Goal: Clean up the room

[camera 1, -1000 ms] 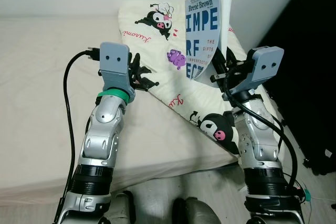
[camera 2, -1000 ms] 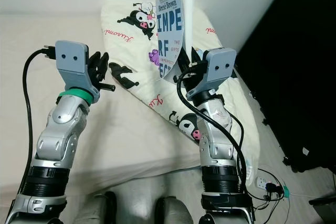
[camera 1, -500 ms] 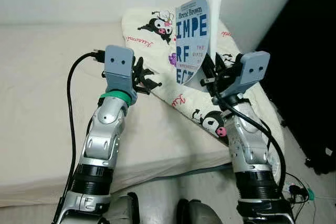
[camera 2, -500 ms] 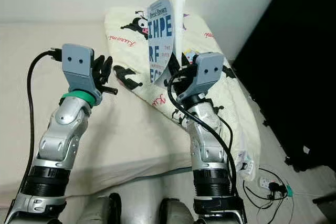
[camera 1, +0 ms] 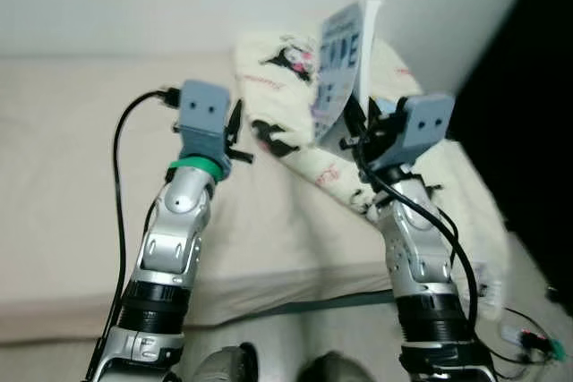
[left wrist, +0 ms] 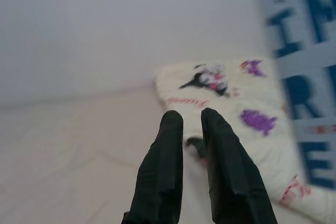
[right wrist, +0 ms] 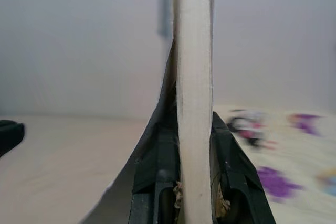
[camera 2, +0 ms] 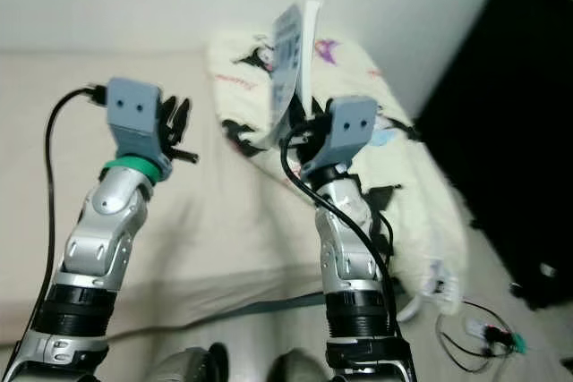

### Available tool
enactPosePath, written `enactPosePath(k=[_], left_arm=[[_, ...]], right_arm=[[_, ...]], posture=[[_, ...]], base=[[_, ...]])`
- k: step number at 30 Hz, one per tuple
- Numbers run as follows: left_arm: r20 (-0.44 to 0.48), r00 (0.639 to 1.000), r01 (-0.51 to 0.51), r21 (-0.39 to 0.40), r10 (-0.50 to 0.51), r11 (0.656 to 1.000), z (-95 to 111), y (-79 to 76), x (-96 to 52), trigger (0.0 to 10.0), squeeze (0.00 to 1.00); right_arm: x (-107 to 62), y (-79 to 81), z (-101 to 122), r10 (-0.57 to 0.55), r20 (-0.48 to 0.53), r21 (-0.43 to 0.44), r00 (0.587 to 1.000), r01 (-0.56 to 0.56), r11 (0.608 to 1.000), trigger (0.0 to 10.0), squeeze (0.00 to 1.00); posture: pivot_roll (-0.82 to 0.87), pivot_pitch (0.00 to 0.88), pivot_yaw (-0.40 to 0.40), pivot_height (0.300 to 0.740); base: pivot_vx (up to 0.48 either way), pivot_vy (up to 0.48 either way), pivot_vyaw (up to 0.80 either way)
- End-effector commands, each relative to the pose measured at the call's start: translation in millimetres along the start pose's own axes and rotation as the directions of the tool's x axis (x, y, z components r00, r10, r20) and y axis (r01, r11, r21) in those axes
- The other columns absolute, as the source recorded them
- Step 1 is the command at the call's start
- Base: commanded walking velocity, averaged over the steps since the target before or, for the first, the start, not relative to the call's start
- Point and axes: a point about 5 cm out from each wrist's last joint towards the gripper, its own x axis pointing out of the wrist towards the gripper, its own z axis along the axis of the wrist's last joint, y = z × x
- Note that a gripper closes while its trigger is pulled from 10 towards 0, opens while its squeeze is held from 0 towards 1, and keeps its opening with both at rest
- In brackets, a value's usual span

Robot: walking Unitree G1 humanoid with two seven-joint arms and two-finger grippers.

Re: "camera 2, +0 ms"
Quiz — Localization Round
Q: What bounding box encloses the book with blue letters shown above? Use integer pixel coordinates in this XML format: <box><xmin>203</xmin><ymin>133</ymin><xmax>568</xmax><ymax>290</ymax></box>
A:
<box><xmin>269</xmin><ymin>0</ymin><xmax>325</xmax><ymax>146</ymax></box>

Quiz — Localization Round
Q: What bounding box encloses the cream cartoon print blanket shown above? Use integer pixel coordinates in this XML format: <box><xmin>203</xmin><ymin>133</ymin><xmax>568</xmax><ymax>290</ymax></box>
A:
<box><xmin>204</xmin><ymin>26</ymin><xmax>471</xmax><ymax>320</ymax></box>

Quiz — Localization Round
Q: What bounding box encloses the mattress with cream sheet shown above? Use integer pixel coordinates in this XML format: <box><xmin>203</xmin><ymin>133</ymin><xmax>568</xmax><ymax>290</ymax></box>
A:
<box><xmin>0</xmin><ymin>49</ymin><xmax>471</xmax><ymax>347</ymax></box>

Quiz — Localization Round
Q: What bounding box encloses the black cabinet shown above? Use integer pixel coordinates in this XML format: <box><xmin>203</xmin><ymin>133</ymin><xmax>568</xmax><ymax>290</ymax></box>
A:
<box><xmin>412</xmin><ymin>0</ymin><xmax>573</xmax><ymax>311</ymax></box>

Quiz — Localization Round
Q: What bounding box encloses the grey left robot leg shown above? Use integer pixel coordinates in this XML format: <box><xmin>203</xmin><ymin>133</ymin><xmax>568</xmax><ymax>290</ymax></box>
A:
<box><xmin>143</xmin><ymin>346</ymin><xmax>229</xmax><ymax>382</ymax></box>

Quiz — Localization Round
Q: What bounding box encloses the grey robot leg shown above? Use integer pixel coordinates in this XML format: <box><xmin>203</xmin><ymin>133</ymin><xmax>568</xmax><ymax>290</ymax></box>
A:
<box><xmin>143</xmin><ymin>346</ymin><xmax>229</xmax><ymax>382</ymax></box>
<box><xmin>269</xmin><ymin>351</ymin><xmax>328</xmax><ymax>382</ymax></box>

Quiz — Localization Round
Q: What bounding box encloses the grey right robot leg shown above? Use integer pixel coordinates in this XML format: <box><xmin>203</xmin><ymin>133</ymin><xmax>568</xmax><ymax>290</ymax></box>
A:
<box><xmin>269</xmin><ymin>351</ymin><xmax>328</xmax><ymax>382</ymax></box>

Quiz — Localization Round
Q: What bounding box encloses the white power strip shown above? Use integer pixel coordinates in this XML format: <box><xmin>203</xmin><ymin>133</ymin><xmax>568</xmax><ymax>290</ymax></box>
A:
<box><xmin>466</xmin><ymin>315</ymin><xmax>502</xmax><ymax>338</ymax></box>

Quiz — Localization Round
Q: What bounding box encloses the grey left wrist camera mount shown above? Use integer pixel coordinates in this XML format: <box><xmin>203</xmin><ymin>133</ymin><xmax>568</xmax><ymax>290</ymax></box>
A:
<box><xmin>106</xmin><ymin>78</ymin><xmax>164</xmax><ymax>164</ymax></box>

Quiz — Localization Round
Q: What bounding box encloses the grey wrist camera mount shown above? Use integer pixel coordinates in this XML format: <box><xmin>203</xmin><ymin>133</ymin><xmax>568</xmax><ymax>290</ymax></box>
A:
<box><xmin>106</xmin><ymin>78</ymin><xmax>164</xmax><ymax>164</ymax></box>
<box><xmin>322</xmin><ymin>96</ymin><xmax>379</xmax><ymax>168</ymax></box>

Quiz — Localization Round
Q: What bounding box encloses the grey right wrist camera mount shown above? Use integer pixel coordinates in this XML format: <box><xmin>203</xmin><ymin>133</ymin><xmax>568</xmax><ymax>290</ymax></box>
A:
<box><xmin>322</xmin><ymin>96</ymin><xmax>379</xmax><ymax>168</ymax></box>

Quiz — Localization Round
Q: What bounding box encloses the dark blue bed frame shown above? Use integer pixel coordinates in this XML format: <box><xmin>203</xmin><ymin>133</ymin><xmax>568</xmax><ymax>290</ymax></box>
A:
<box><xmin>134</xmin><ymin>291</ymin><xmax>323</xmax><ymax>318</ymax></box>

